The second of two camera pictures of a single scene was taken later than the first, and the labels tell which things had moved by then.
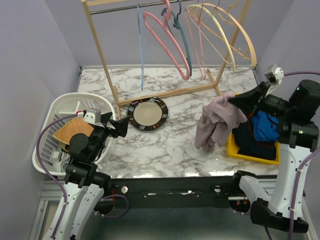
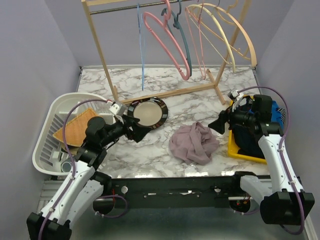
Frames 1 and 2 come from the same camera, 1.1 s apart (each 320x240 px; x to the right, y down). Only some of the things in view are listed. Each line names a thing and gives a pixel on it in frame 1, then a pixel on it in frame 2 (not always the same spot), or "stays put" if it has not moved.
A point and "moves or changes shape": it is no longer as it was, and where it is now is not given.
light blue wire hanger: (141, 38) stays put
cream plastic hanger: (218, 23) stays put
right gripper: (249, 100) → (219, 124)
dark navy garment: (248, 145) stays put
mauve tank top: (217, 120) moves or changes shape
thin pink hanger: (187, 10) stays put
